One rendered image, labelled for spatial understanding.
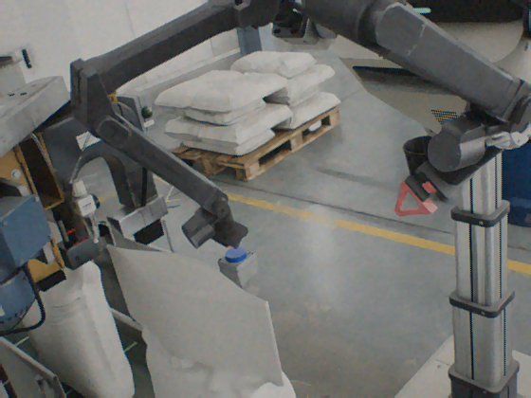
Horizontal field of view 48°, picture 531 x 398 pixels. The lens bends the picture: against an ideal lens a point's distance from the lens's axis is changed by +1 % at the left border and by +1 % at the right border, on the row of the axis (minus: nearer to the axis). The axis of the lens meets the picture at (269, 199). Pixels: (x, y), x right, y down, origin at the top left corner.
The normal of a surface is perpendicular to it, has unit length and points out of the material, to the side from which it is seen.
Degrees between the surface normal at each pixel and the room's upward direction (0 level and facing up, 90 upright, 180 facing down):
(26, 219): 90
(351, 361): 0
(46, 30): 90
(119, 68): 101
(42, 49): 90
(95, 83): 106
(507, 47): 40
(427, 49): 110
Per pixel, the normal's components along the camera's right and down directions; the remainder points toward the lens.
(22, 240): 0.95, -0.02
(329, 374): -0.17, -0.88
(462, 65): 0.62, 0.47
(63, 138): 0.74, 0.18
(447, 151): -0.78, 0.22
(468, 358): -0.69, 0.42
